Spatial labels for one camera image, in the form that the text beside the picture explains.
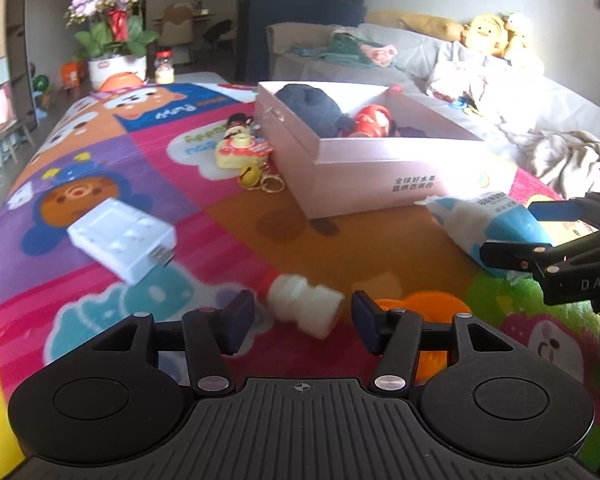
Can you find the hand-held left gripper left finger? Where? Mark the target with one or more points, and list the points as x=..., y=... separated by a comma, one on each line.
x=240, y=322

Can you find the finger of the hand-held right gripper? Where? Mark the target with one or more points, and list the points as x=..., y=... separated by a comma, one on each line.
x=515, y=255
x=555, y=211

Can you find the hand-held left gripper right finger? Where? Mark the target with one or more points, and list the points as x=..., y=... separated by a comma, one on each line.
x=365, y=322

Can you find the blue white wet wipes pack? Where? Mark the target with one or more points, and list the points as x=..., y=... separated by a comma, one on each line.
x=480, y=220

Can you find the small white plastic bottle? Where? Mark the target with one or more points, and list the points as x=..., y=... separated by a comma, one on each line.
x=305, y=305

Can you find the orange plastic toy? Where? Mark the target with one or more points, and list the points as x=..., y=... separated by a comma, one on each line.
x=430, y=305

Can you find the white plastic case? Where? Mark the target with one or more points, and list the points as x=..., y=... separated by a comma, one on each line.
x=122, y=237

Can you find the pink cardboard box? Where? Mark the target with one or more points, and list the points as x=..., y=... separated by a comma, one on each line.
x=370, y=175

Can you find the yellow toy camera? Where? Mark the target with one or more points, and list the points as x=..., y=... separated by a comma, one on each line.
x=240, y=152

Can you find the red toy figure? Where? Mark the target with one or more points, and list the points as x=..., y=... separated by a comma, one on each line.
x=372, y=120

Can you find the small black-haired doll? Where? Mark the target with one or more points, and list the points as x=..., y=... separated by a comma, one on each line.
x=238, y=122

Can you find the black plush toy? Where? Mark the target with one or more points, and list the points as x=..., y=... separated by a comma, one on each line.
x=310, y=110

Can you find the beige blanket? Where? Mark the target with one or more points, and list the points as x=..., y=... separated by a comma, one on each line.
x=565, y=160

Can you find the pink white patterned blanket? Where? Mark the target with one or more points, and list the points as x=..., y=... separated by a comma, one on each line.
x=475, y=85

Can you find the pale yellow plush toy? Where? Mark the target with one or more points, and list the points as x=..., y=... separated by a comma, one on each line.
x=520, y=35

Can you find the yellow duck plush toy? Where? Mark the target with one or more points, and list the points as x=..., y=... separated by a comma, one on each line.
x=482, y=35

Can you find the colourful cartoon play mat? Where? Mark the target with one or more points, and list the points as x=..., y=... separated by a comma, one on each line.
x=130, y=160

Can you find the yellow pillow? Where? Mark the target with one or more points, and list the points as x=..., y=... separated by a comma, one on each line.
x=420, y=25

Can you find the pink clothing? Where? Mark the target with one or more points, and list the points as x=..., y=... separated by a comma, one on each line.
x=380, y=54

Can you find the clear jar with red lid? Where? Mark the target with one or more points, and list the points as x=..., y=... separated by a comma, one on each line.
x=164, y=70

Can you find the green clothing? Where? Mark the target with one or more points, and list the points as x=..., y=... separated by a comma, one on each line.
x=345, y=50

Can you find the orange bowl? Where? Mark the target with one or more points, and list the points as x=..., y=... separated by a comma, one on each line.
x=122, y=82

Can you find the dark dining chair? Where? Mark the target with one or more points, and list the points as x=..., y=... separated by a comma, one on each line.
x=217, y=35

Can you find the dark blue cabinet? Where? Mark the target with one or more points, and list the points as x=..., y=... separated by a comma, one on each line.
x=300, y=35

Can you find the wooden stool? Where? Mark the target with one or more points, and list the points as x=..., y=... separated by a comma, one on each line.
x=15, y=132

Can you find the orange carton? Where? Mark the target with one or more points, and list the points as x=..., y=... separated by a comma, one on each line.
x=74, y=75

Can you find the beige dining chair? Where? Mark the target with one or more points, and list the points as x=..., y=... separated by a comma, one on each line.
x=176, y=30

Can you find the watermelon pattern ball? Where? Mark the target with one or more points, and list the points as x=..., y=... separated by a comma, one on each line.
x=41, y=85

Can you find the potted pink orchid plant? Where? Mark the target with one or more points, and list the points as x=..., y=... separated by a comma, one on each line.
x=112, y=35

